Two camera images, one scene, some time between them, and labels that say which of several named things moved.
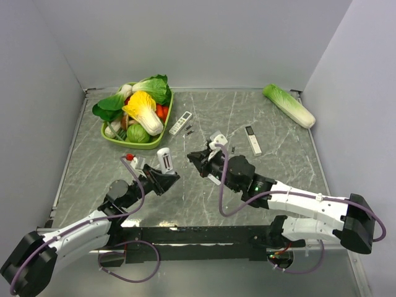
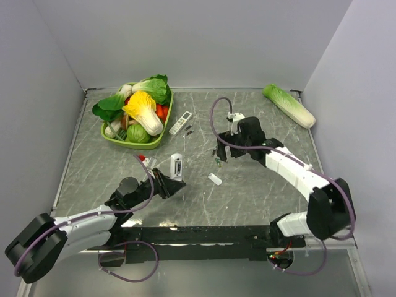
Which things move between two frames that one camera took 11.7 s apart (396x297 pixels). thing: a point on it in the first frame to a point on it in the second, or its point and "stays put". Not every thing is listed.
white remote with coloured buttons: x=165 y=161 to x=176 y=171
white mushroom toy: x=109 y=132 stays put
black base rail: x=144 y=244 stays put
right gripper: x=200 y=159 to x=221 y=152
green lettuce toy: x=157 y=86 stays put
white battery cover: x=211 y=177 stays put
